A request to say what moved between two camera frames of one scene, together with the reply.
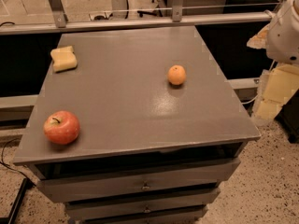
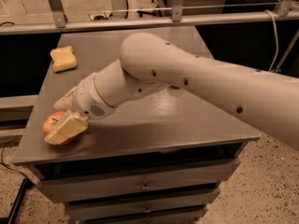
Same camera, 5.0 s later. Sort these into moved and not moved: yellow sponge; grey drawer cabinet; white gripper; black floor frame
Moved: white gripper
Not moved: black floor frame; grey drawer cabinet; yellow sponge
